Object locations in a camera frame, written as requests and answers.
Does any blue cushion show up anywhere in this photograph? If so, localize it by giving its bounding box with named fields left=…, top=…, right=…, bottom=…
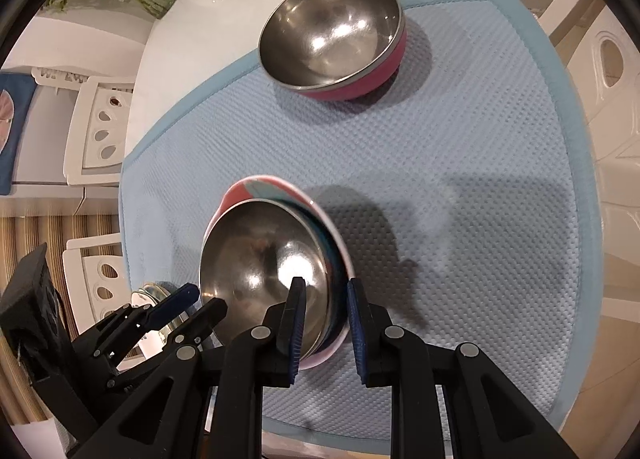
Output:
left=0, top=71, right=39, bottom=196

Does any light blue textured mat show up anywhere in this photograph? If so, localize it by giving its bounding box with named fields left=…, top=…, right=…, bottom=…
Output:
left=119, top=0, right=607, bottom=456

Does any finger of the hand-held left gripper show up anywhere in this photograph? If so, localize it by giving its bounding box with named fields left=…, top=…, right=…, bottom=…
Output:
left=75, top=282, right=201, bottom=367
left=107, top=297, right=229, bottom=382

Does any pink steel bowl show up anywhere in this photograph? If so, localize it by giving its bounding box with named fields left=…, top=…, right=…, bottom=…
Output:
left=257, top=0, right=408, bottom=102

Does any pink teal patterned bowl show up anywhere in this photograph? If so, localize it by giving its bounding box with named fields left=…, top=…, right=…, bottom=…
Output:
left=210, top=174, right=357, bottom=371

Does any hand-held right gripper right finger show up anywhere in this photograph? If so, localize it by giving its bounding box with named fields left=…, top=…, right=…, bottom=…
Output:
left=346, top=277, right=591, bottom=459

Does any white carved chair back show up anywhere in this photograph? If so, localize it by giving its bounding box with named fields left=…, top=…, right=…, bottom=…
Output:
left=30, top=66, right=93, bottom=89

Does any blue steel bowl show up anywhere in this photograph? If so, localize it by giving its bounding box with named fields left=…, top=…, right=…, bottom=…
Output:
left=199, top=200, right=347, bottom=360

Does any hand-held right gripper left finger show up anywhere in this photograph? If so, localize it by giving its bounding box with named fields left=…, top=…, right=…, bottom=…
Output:
left=70, top=276, right=307, bottom=459

